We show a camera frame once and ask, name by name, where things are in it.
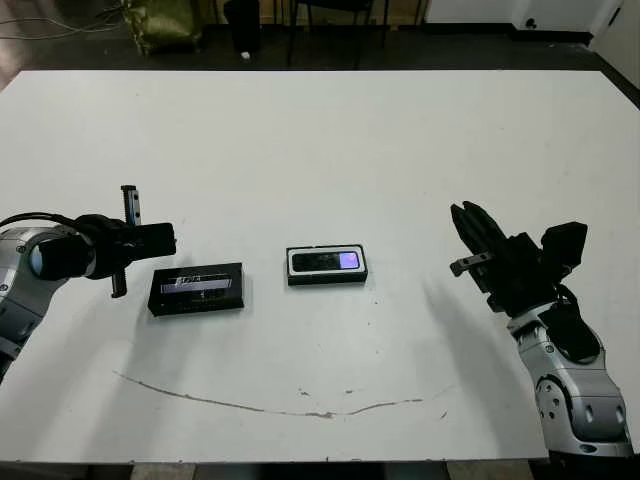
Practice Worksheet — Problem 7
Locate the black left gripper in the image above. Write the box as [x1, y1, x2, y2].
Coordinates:
[82, 184, 144, 300]

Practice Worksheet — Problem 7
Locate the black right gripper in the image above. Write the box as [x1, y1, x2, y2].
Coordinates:
[449, 200, 561, 317]

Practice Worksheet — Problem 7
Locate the black printed box lid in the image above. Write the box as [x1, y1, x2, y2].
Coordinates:
[148, 260, 246, 319]

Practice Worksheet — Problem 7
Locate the slim black camera bar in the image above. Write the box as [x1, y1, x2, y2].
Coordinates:
[292, 251, 362, 274]

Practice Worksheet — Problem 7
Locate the black box white insert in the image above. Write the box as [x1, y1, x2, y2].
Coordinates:
[286, 243, 370, 288]

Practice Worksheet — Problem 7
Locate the olive green bag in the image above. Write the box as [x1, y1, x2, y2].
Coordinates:
[122, 0, 204, 56]

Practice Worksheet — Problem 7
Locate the black chair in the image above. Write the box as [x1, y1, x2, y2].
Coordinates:
[285, 0, 391, 70]

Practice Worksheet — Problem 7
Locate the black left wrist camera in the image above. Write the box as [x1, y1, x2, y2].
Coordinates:
[132, 223, 177, 259]

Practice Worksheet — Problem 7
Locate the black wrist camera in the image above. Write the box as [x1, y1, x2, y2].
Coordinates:
[541, 219, 589, 275]
[132, 223, 177, 259]

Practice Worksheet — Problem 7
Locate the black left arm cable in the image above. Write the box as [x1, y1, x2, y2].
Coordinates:
[0, 212, 84, 229]

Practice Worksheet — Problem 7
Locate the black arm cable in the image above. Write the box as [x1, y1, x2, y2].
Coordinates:
[0, 212, 84, 229]
[552, 282, 584, 321]

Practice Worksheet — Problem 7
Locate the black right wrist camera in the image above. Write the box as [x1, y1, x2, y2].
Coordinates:
[541, 219, 589, 275]

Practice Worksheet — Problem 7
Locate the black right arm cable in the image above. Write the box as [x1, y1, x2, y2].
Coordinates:
[552, 282, 584, 321]

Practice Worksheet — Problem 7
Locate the pale cable on floor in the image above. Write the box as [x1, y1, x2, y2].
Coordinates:
[0, 12, 129, 41]

